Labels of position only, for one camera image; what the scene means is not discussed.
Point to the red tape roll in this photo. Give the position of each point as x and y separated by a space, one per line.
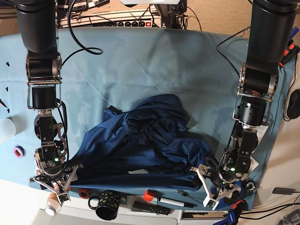
84 193

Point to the black computer mouse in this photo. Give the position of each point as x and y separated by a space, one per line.
293 110

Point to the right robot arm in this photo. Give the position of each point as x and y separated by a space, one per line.
37 22

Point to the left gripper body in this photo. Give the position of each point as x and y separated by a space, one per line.
210 182

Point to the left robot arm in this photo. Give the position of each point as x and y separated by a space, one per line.
270 28

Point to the red cube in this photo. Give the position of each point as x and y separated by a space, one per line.
149 196

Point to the purple tape roll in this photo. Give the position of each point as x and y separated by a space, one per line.
19 151

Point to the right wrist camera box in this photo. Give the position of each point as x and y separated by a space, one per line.
62 197

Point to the orange black bar clamp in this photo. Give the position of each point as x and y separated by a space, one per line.
290 51

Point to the white paper card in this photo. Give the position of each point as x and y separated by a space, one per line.
255 163

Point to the white black marker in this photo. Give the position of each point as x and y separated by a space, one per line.
176 203

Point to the blue box with knob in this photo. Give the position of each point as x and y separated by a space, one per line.
230 194

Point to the dark blue t-shirt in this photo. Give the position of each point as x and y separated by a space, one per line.
146 147

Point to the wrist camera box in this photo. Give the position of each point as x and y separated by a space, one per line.
62 197
210 203

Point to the black remote control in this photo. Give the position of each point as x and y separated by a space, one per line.
151 208

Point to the black adapter block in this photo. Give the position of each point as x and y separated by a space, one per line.
283 191

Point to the blue orange bottom clamp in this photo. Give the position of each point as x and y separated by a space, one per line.
233 216

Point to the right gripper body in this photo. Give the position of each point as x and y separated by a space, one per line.
60 182

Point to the carabiner with black lanyard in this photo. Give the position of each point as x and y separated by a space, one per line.
185 194

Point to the teal table cloth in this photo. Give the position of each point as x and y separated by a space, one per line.
136 63

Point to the orange plastic bottle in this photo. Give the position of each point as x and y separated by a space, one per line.
53 205

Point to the translucent plastic cup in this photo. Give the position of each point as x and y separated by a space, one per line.
7 130

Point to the clear blister pack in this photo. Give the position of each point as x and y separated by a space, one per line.
260 132

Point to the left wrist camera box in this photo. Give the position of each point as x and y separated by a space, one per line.
210 203

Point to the blue spring clamp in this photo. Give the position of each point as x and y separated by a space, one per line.
295 34

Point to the black mug yellow dots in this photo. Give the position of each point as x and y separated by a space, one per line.
107 204

